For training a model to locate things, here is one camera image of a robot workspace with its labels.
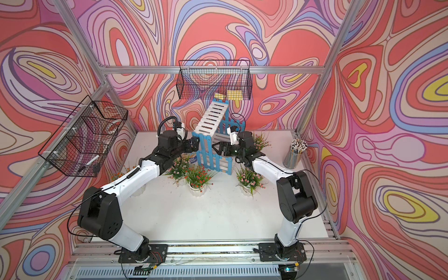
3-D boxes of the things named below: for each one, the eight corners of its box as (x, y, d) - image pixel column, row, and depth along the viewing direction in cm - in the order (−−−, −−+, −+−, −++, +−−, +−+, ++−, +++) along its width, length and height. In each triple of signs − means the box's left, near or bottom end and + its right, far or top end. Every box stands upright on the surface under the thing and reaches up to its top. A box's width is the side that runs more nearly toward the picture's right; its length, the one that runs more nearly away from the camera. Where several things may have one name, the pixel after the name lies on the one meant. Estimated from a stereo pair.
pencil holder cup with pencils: (284, 171, 104) (294, 149, 88) (281, 160, 109) (291, 138, 93) (296, 171, 104) (309, 149, 88) (293, 160, 109) (304, 138, 93)
